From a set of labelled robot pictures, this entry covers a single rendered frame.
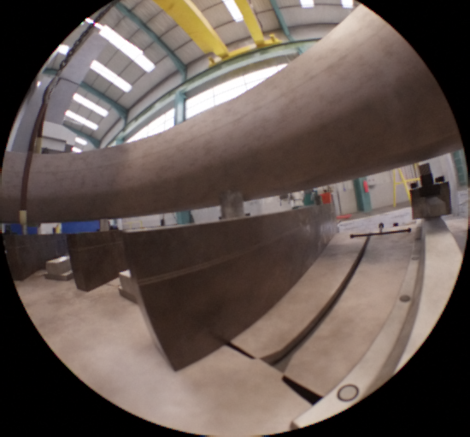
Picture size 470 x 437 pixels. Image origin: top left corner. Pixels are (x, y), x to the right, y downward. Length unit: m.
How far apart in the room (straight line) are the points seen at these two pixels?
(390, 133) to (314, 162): 0.48
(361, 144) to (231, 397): 1.04
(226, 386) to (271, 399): 0.10
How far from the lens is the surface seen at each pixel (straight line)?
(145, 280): 0.34
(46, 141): 3.80
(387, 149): 0.88
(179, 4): 11.12
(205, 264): 0.39
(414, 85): 0.96
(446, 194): 1.38
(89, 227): 4.99
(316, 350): 0.50
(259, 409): 0.41
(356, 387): 0.38
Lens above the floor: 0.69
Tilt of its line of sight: 5 degrees up
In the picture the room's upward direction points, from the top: 7 degrees counter-clockwise
